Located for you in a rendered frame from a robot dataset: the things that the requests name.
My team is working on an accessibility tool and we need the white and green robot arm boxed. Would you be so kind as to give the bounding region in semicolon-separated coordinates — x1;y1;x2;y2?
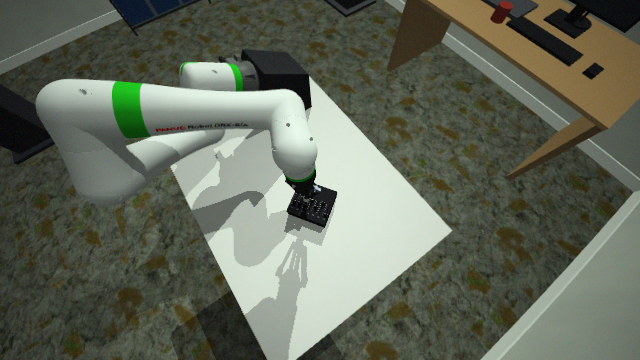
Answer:
35;54;317;206

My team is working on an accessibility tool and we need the black lighting desk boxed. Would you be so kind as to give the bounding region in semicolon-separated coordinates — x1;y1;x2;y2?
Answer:
287;186;337;228

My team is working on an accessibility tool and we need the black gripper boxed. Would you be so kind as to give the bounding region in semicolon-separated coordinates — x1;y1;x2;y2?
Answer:
291;182;322;203

